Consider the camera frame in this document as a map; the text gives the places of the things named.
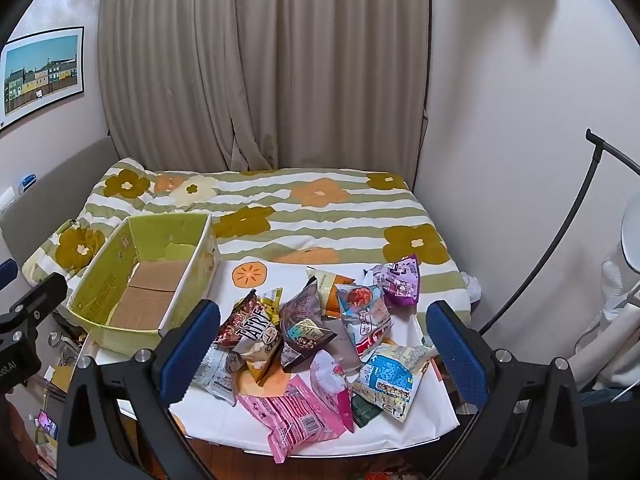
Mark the dark brown snack packet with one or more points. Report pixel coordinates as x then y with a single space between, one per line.
302 322

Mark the floral striped blanket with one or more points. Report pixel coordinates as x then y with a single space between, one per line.
320 220

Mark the white red print snack packet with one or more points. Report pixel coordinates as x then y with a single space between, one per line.
374 344

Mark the wall poster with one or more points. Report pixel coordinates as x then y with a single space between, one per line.
42 72

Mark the white persimmon print tablecloth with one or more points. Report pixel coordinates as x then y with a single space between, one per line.
287 274

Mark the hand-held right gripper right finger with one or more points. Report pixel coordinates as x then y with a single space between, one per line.
457 355

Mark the beige curtain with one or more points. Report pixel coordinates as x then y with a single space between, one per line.
265 60

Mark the green and orange snack packet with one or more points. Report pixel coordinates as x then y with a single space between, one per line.
325 290

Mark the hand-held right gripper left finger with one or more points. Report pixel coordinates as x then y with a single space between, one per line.
192 355

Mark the pale pink snack packet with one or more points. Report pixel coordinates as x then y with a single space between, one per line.
332 380

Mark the purple snack packet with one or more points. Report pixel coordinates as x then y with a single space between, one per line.
397 280

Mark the dark red snack packet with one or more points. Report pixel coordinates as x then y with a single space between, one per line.
247 330

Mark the bright pink snack packet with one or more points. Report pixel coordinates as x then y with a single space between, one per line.
295 415

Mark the smartphone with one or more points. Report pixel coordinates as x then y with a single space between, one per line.
48 423

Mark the light blue snack packet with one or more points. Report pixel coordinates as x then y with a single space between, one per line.
360 307

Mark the grey bed headboard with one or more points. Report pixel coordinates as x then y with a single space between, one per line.
60 175

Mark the black lamp pole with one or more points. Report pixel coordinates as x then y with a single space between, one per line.
550 240

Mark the white appliance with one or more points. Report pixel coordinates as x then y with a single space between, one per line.
620 320

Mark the gold foil snack packet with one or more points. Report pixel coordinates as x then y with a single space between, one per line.
270 302

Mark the grey white snack packet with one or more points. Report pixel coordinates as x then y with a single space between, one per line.
217 372

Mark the green cardboard box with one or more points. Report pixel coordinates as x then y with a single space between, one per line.
150 285

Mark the blue and white small device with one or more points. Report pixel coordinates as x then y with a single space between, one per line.
26 183

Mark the white and blue snack packet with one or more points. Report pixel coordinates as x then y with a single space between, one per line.
395 377

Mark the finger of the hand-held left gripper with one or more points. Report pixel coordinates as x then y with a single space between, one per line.
7 272
37 300

